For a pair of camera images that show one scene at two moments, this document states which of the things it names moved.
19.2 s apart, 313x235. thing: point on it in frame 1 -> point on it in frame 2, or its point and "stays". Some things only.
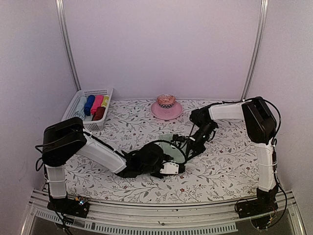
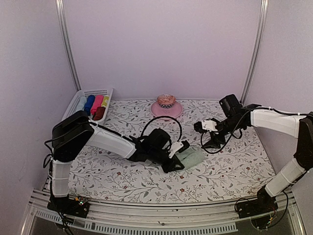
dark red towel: [99, 114] stays
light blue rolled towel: [80, 112] stays
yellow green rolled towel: [104, 103] stays
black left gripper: [167, 157] -> [168, 168]
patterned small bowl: [166, 101] stays
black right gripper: [198, 148] -> [214, 143]
